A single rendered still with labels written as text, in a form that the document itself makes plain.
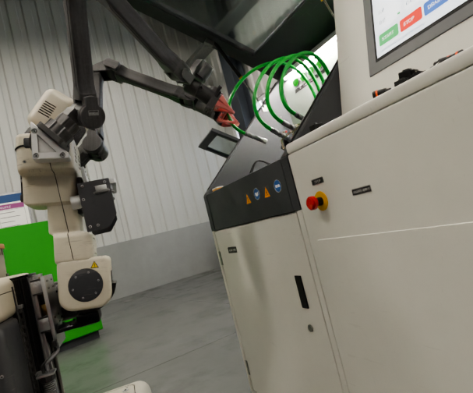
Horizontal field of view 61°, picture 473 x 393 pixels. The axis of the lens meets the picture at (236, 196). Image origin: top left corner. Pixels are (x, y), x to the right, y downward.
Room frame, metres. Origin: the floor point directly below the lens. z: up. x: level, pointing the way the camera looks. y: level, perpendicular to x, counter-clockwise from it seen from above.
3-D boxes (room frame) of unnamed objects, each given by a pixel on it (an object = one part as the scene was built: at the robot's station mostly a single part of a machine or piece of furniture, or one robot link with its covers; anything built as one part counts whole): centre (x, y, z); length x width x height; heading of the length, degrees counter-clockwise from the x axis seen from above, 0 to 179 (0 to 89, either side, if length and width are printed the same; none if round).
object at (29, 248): (4.28, 2.32, 0.65); 0.95 x 0.86 x 1.30; 130
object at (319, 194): (1.04, -0.20, 0.80); 0.05 x 0.04 x 0.05; 26
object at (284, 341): (1.46, -0.02, 0.44); 0.65 x 0.02 x 0.68; 26
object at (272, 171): (1.46, -0.03, 0.87); 0.62 x 0.04 x 0.16; 26
